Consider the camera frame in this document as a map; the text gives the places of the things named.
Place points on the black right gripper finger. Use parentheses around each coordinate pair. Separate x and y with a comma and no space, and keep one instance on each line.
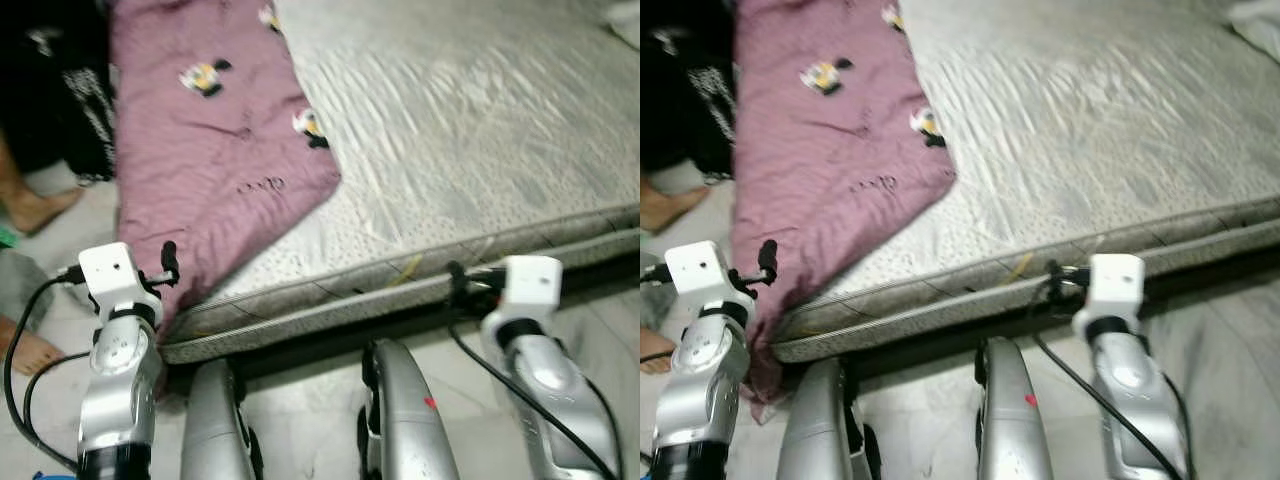
(1052,280)
(457,280)

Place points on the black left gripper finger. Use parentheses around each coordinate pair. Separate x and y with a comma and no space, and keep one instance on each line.
(768,258)
(170,258)

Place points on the person's bare leg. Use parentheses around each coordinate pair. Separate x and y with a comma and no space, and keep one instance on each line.
(652,358)
(25,350)
(40,210)
(670,210)

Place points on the pink cartoon print blanket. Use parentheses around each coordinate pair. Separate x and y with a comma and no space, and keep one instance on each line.
(210,150)
(830,150)

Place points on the grey trouser leg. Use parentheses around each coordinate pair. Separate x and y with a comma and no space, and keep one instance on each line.
(20,290)

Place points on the green striped garment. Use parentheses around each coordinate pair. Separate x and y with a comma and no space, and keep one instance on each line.
(8,236)

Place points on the cream quilted mattress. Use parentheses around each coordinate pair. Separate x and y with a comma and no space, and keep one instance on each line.
(1080,120)
(460,120)

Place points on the black bag with white print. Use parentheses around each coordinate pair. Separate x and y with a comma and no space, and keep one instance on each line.
(85,110)
(710,100)

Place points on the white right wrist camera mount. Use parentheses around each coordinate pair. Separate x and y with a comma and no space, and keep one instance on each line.
(1115,280)
(535,280)

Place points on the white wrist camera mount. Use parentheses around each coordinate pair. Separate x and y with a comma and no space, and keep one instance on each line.
(1115,280)
(108,268)
(695,268)
(535,280)

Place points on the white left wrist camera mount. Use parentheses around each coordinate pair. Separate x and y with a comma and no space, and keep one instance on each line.
(108,268)
(695,268)

